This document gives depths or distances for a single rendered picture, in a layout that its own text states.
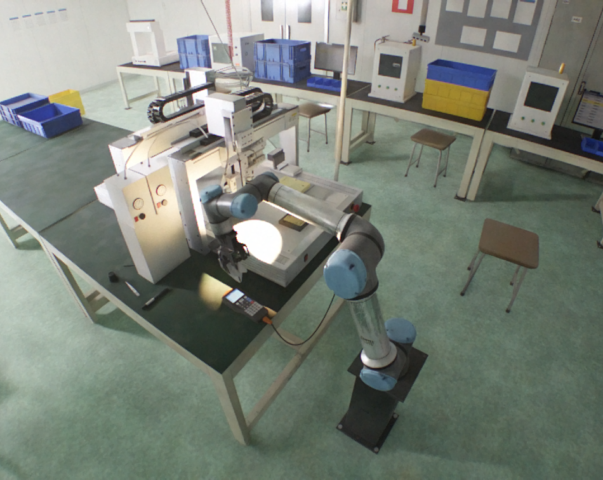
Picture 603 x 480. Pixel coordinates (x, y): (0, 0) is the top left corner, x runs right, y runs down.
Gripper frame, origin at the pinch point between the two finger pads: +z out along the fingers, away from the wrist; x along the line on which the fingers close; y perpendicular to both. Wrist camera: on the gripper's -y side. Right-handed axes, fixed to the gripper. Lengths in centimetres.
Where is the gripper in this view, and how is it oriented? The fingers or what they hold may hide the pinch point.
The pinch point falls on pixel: (238, 278)
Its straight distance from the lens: 129.7
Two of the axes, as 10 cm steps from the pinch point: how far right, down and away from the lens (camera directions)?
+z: 2.0, 8.5, 4.8
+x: 6.2, -4.9, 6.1
